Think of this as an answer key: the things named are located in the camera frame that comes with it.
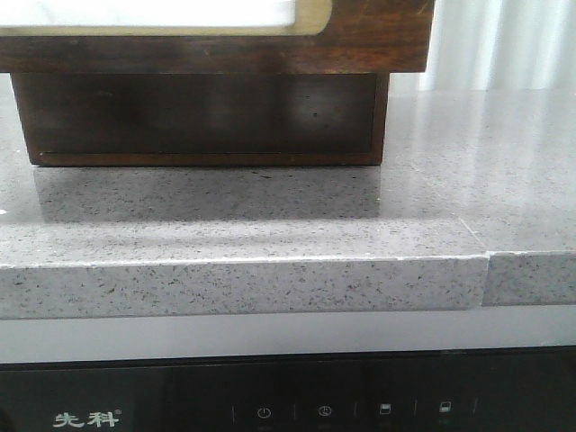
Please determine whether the dark wooden drawer cabinet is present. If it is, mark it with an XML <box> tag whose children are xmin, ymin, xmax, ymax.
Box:
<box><xmin>9</xmin><ymin>71</ymin><xmax>391</xmax><ymax>168</ymax></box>

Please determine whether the white curtain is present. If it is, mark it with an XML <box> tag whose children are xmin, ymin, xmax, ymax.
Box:
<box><xmin>417</xmin><ymin>1</ymin><xmax>575</xmax><ymax>91</ymax></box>

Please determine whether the black appliance control panel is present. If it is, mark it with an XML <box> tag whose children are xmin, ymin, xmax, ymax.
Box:
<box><xmin>1</xmin><ymin>346</ymin><xmax>575</xmax><ymax>431</ymax></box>

